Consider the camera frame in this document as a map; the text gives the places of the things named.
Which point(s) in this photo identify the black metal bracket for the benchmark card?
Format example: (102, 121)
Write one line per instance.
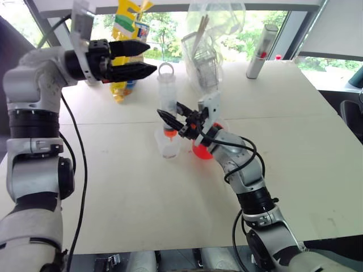
(106, 263)

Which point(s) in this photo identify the small red cap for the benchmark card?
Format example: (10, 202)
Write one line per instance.
(278, 57)

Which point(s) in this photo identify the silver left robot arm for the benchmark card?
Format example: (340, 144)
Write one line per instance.
(34, 85)

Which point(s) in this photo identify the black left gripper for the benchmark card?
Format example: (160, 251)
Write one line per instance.
(97, 61)

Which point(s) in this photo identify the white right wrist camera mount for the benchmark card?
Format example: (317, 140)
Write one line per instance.
(212, 109)

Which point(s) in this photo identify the black chair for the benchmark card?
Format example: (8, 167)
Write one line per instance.
(353, 113)

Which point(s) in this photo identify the clear plastic bottle with loop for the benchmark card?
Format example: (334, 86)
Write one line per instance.
(167, 90)

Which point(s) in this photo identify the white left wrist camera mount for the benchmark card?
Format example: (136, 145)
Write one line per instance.
(80, 34)

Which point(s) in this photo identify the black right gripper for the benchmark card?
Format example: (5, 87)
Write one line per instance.
(193, 127)

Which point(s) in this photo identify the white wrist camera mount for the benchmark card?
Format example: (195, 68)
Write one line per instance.
(212, 109)
(80, 34)

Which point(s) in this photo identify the yellow snack bag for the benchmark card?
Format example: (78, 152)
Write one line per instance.
(122, 88)

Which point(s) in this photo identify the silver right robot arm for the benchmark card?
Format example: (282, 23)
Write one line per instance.
(255, 181)

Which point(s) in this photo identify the silver cylindrical bottle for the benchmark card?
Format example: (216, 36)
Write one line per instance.
(259, 54)

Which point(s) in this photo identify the white window frame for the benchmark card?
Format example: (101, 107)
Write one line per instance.
(175, 5)

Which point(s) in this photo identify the clear plastic cup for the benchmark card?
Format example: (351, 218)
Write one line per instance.
(170, 147)

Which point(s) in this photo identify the wooden chopsticks pair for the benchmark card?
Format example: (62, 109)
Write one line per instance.
(202, 29)

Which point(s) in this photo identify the clear plastic bag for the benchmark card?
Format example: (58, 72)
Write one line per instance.
(224, 25)

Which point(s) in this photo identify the silver rounded housing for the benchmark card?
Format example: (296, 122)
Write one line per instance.
(141, 262)
(221, 260)

